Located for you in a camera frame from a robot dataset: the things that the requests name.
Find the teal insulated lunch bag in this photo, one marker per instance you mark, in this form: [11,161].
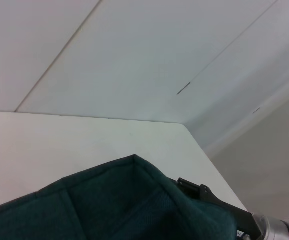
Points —
[109,200]

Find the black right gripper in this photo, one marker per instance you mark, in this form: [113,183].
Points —
[242,220]

